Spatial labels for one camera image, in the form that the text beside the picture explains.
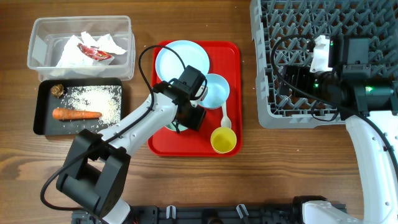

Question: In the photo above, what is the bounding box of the green bowl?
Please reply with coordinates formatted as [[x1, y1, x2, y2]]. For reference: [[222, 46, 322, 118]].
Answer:
[[165, 123, 187, 132]]

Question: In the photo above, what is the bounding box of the light blue rice bowl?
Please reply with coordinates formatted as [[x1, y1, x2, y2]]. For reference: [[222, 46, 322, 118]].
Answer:
[[199, 73, 230, 110]]

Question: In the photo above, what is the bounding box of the yellow cup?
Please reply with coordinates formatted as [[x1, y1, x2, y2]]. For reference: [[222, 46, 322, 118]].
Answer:
[[210, 127, 237, 154]]

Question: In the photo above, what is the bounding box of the white rice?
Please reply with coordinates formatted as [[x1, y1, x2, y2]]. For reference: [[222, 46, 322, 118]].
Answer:
[[60, 85, 123, 126]]

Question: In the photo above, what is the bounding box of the red snack wrapper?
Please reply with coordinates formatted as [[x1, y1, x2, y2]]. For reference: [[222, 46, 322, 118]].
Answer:
[[78, 44, 113, 61]]

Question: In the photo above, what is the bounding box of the orange carrot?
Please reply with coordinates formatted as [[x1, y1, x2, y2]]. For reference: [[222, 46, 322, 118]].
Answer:
[[52, 108, 102, 120]]

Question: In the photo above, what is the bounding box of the white napkin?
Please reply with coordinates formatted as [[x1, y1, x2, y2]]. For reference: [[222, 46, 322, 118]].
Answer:
[[56, 31, 127, 67]]

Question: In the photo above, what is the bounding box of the brown food ball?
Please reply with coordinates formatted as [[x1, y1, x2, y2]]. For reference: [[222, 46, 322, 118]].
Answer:
[[50, 84, 65, 98]]

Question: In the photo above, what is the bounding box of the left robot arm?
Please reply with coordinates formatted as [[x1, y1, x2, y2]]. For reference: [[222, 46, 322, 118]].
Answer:
[[52, 80, 207, 223]]

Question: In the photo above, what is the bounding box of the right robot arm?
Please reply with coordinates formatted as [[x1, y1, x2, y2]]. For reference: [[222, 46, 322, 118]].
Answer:
[[274, 35, 397, 223]]

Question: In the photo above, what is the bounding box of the grey dishwasher rack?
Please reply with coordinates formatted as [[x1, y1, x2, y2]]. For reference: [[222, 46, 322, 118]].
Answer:
[[250, 0, 397, 129]]

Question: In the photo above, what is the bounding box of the clear plastic waste bin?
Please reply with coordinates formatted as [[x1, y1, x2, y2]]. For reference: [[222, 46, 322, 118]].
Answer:
[[27, 16, 136, 81]]

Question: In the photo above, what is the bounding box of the black waste tray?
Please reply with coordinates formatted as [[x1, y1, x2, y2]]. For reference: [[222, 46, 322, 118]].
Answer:
[[33, 78, 123, 136]]

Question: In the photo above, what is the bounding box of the white plastic spoon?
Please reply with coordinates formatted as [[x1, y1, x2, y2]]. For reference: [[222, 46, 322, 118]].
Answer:
[[221, 102, 232, 129]]

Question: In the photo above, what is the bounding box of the light blue plate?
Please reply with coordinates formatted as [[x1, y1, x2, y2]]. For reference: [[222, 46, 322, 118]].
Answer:
[[155, 40, 210, 82]]

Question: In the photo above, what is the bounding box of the red serving tray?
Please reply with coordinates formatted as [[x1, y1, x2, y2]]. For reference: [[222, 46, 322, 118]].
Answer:
[[147, 40, 243, 157]]

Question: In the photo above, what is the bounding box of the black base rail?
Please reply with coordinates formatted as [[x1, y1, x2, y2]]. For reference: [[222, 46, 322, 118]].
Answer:
[[70, 204, 348, 224]]

